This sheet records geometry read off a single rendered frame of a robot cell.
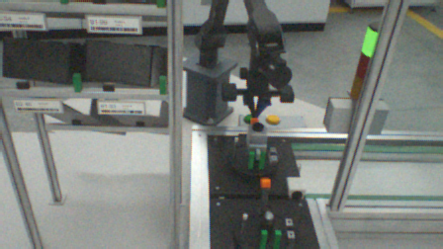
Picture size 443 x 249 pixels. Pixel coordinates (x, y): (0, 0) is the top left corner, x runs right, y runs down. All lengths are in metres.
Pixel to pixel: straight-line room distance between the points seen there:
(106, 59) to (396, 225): 0.81
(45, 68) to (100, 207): 0.48
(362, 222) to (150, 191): 0.57
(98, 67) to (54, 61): 0.08
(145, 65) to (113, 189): 0.52
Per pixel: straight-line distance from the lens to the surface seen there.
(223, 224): 1.00
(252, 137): 1.07
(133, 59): 0.82
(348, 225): 1.14
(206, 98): 1.41
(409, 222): 1.20
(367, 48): 0.89
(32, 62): 0.87
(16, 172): 0.95
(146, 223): 1.15
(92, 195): 1.24
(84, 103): 1.62
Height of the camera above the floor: 1.72
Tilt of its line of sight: 36 degrees down
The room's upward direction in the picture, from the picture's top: 4 degrees clockwise
